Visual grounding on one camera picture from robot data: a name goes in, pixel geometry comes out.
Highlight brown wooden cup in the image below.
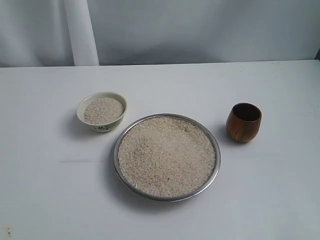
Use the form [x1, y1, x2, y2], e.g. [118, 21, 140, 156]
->
[226, 102, 262, 143]

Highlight rice in metal tray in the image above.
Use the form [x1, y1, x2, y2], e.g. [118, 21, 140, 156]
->
[117, 116, 217, 199]

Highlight cream ceramic rice bowl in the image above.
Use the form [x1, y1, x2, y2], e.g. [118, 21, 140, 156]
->
[76, 92, 127, 132]

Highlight white rice grains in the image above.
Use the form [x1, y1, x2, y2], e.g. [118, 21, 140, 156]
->
[83, 97, 124, 125]

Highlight round metal tray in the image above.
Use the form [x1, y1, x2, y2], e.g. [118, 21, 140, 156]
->
[113, 113, 222, 203]

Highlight white backdrop curtain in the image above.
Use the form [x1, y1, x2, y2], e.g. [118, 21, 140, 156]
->
[0, 0, 320, 67]

